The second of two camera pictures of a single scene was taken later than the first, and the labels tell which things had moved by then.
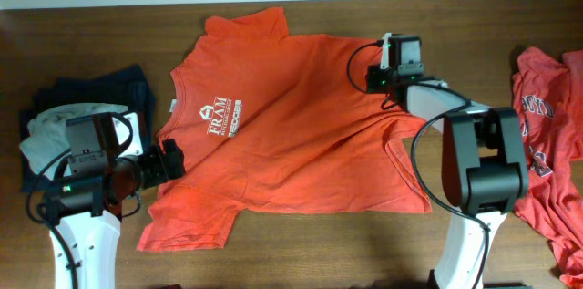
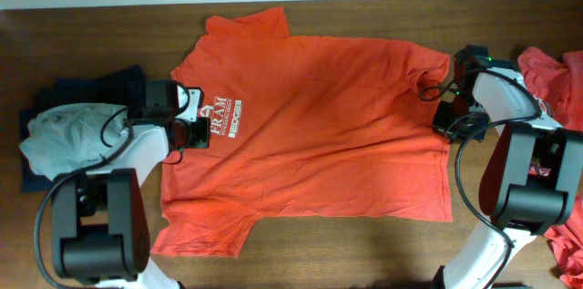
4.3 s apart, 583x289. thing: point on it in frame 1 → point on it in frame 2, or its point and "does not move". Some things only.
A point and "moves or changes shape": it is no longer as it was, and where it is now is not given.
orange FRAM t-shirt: [261, 120] moves or changes shape
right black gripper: [373, 83] → [440, 125]
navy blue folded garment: [127, 87] does not move
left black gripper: [158, 173] → [200, 139]
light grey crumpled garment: [47, 137] does not move
